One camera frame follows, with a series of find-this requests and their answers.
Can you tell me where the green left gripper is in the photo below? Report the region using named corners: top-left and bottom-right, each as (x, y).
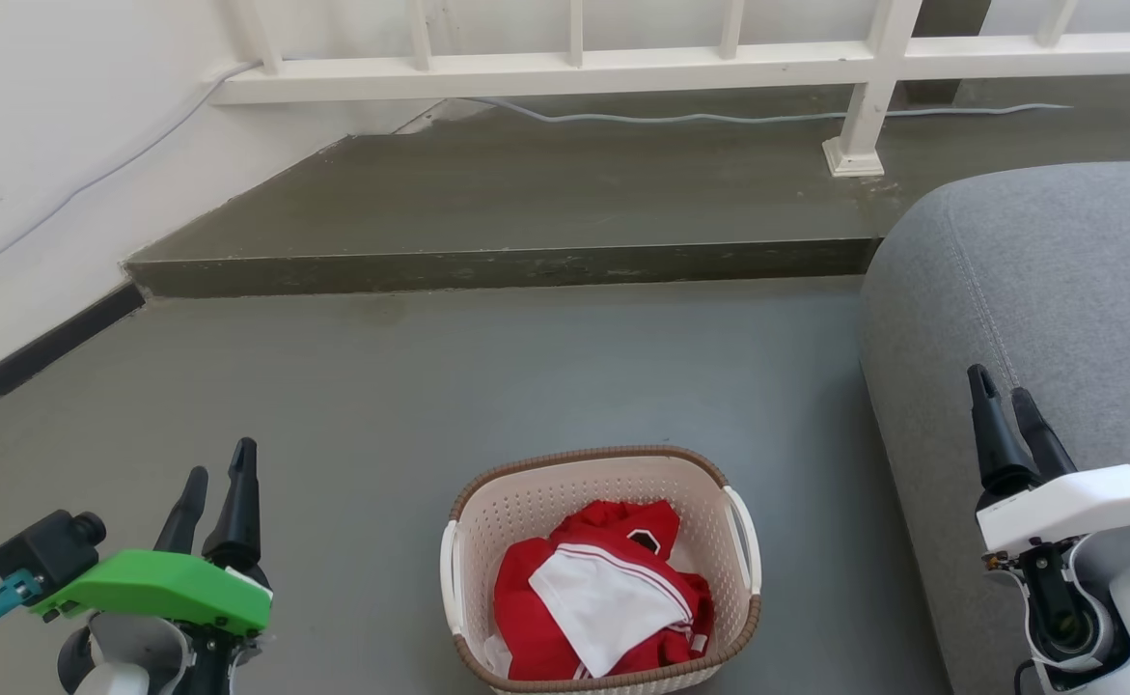
top-left (31, 437), bottom-right (274, 638)

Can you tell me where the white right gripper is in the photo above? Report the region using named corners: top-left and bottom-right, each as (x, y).
top-left (967, 364), bottom-right (1130, 556)

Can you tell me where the beige plastic laundry basket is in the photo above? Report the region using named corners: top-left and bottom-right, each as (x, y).
top-left (439, 445), bottom-right (764, 695)

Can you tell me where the grey fabric sofa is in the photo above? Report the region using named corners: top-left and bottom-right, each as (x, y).
top-left (859, 160), bottom-right (1130, 695)

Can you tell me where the black baseboard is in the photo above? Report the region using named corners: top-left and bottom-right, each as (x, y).
top-left (0, 281), bottom-right (148, 431)

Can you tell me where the white garment with red stripes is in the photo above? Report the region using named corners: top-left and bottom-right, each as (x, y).
top-left (527, 542), bottom-right (697, 680)

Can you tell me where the raised concrete step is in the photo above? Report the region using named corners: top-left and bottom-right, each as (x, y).
top-left (123, 75), bottom-right (1130, 299)

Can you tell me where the white railing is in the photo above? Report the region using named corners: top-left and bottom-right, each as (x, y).
top-left (208, 0), bottom-right (1130, 180)

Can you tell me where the grey cable on wall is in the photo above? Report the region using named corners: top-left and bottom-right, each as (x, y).
top-left (0, 62), bottom-right (262, 290)

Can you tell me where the grey cable on floor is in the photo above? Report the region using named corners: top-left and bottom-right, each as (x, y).
top-left (466, 96), bottom-right (1073, 125)

